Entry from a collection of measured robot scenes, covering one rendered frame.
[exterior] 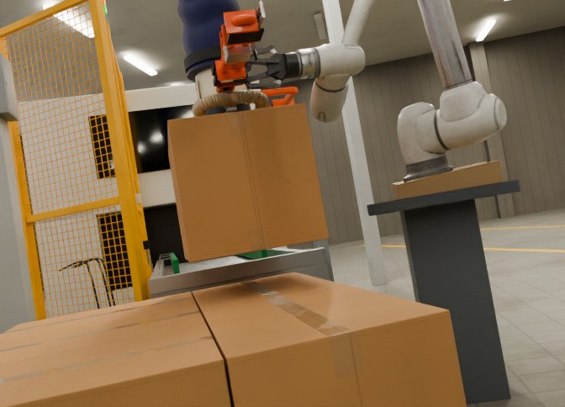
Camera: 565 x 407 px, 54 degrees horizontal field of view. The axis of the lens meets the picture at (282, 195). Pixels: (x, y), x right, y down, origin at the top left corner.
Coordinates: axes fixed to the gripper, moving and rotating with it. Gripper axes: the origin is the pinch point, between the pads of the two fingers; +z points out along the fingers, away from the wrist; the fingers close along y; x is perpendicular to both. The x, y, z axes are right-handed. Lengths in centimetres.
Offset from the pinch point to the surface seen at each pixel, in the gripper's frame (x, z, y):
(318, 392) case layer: -70, 5, 74
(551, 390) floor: 18, -97, 120
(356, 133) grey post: 340, -163, -25
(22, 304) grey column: 124, 96, 65
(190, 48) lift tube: 20.3, 8.8, -15.0
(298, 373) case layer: -70, 8, 71
